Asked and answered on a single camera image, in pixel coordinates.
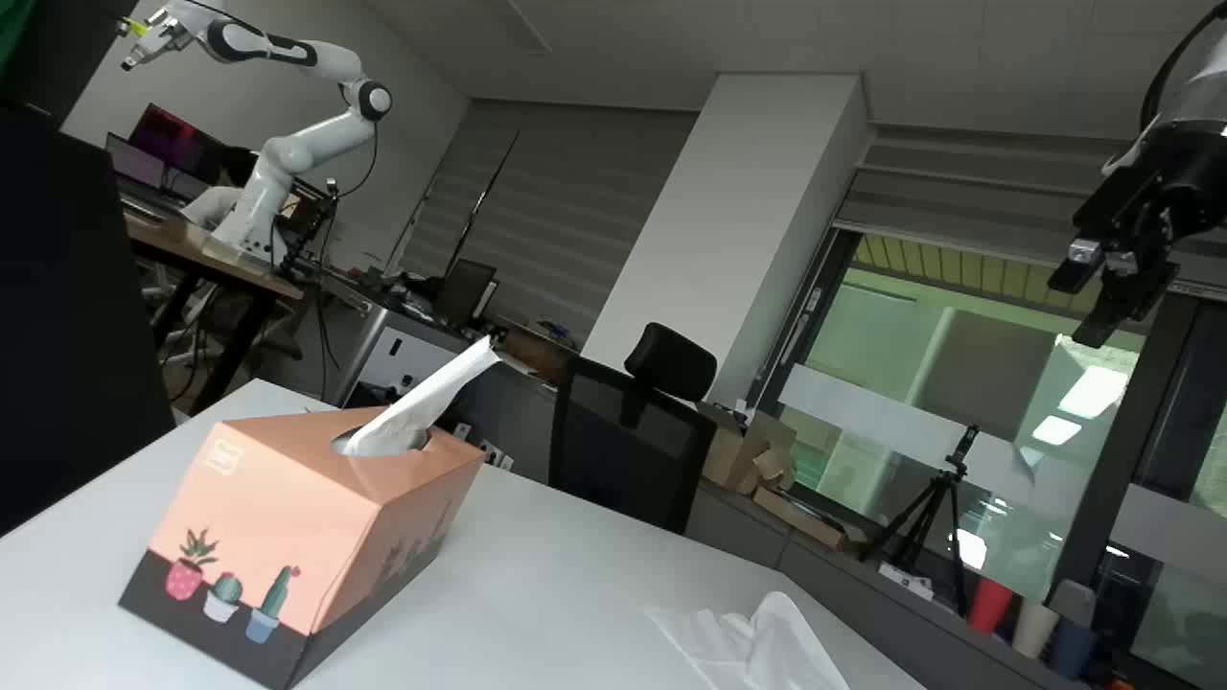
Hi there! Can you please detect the large black panel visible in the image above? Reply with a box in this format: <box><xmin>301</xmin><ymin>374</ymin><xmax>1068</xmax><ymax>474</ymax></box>
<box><xmin>0</xmin><ymin>96</ymin><xmax>177</xmax><ymax>535</ymax></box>

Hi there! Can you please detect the black camera tripod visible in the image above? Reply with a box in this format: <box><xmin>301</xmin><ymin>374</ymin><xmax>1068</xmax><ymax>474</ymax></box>
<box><xmin>861</xmin><ymin>423</ymin><xmax>986</xmax><ymax>619</ymax></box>

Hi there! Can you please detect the white cup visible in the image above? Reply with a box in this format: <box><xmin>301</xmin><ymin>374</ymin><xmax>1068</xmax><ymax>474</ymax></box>
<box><xmin>1008</xmin><ymin>593</ymin><xmax>1068</xmax><ymax>662</ymax></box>

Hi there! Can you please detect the flat brown cardboard box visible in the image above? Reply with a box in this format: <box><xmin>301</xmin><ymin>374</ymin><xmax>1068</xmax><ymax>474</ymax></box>
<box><xmin>748</xmin><ymin>484</ymin><xmax>852</xmax><ymax>556</ymax></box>

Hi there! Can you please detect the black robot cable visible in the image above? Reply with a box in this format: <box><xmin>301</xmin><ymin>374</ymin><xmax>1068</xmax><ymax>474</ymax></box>
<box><xmin>1138</xmin><ymin>0</ymin><xmax>1220</xmax><ymax>134</ymax></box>

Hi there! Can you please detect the orange cactus print tissue box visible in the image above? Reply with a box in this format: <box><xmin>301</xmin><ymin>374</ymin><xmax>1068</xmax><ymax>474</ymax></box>
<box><xmin>116</xmin><ymin>405</ymin><xmax>491</xmax><ymax>690</ymax></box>

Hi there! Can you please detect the dark computer monitor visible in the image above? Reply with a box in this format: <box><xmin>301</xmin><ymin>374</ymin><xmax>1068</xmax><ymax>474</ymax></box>
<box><xmin>132</xmin><ymin>101</ymin><xmax>243</xmax><ymax>200</ymax></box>

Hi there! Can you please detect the black office chair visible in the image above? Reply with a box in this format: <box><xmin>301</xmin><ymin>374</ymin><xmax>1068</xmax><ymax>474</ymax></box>
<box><xmin>550</xmin><ymin>317</ymin><xmax>721</xmax><ymax>535</ymax></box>

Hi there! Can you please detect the red cup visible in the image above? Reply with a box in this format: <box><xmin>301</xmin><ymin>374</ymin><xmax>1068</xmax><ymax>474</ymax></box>
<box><xmin>963</xmin><ymin>575</ymin><xmax>1019</xmax><ymax>639</ymax></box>

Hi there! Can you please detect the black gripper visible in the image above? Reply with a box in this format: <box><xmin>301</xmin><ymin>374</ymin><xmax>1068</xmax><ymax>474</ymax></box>
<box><xmin>1049</xmin><ymin>46</ymin><xmax>1227</xmax><ymax>351</ymax></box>

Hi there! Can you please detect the white pulled tissue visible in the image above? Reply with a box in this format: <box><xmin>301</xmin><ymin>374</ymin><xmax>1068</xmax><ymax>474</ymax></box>
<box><xmin>339</xmin><ymin>334</ymin><xmax>507</xmax><ymax>464</ymax></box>

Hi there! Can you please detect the blue cup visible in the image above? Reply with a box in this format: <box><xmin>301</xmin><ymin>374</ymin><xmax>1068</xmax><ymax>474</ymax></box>
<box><xmin>1044</xmin><ymin>616</ymin><xmax>1106</xmax><ymax>681</ymax></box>

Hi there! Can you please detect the wooden desk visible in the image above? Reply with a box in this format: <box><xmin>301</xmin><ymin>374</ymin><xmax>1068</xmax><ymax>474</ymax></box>
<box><xmin>121</xmin><ymin>207</ymin><xmax>312</xmax><ymax>306</ymax></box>

